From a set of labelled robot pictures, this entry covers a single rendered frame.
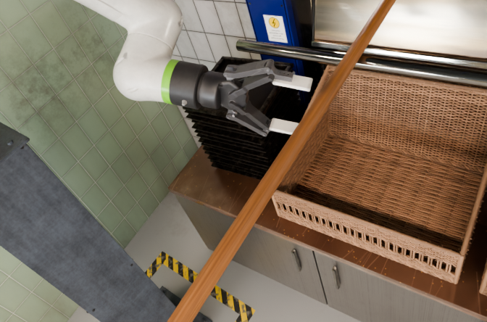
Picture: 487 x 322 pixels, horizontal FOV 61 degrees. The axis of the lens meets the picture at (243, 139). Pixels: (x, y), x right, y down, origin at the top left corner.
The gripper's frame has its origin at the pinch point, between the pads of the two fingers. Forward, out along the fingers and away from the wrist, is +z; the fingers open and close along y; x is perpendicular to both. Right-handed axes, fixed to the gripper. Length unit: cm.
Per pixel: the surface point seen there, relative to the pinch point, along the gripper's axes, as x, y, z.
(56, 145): -20, 75, -98
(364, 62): -15.8, -0.6, 10.6
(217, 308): 10, 128, -21
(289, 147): 12.0, -2.7, -0.1
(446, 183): -26, 50, 46
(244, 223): 27.8, -2.1, -3.8
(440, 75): -11.7, -4.5, 24.9
